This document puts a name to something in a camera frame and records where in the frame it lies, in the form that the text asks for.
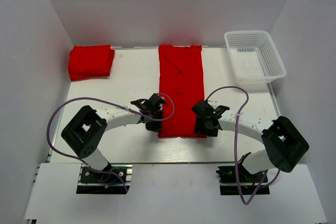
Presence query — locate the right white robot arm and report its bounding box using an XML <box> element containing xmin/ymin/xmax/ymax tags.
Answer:
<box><xmin>192</xmin><ymin>100</ymin><xmax>309</xmax><ymax>182</ymax></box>

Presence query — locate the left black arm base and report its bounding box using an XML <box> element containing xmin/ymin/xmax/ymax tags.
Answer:
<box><xmin>76</xmin><ymin>165</ymin><xmax>132</xmax><ymax>195</ymax></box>

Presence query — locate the white plastic basket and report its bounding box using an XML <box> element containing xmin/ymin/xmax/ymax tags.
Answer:
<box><xmin>224</xmin><ymin>30</ymin><xmax>287</xmax><ymax>86</ymax></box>

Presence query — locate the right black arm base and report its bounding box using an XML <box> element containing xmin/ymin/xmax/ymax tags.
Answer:
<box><xmin>216</xmin><ymin>165</ymin><xmax>270</xmax><ymax>196</ymax></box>

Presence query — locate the folded red t shirt stack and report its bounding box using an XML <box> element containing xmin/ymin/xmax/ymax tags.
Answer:
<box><xmin>68</xmin><ymin>45</ymin><xmax>115</xmax><ymax>81</ymax></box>

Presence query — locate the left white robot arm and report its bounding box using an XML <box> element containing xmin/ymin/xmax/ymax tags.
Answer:
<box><xmin>61</xmin><ymin>93</ymin><xmax>168</xmax><ymax>182</ymax></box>

